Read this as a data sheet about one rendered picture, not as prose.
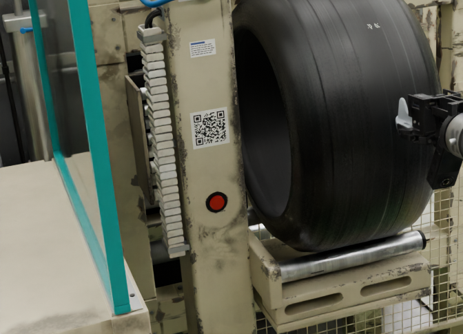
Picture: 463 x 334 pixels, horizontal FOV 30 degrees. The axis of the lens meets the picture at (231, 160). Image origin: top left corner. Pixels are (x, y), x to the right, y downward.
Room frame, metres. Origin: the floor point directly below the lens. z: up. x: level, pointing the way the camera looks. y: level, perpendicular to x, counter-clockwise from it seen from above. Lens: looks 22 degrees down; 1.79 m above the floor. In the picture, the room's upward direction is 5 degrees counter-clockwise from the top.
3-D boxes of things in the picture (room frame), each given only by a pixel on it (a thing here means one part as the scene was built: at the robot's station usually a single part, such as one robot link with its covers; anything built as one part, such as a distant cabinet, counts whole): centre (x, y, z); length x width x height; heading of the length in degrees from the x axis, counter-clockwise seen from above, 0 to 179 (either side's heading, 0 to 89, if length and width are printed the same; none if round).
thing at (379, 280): (1.60, -0.22, 0.84); 0.36 x 0.09 x 0.06; 106
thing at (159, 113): (1.59, 0.13, 1.19); 0.05 x 0.04 x 0.48; 16
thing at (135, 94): (2.04, 0.13, 1.05); 0.20 x 0.15 x 0.30; 106
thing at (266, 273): (1.69, -0.01, 0.90); 0.40 x 0.03 x 0.10; 16
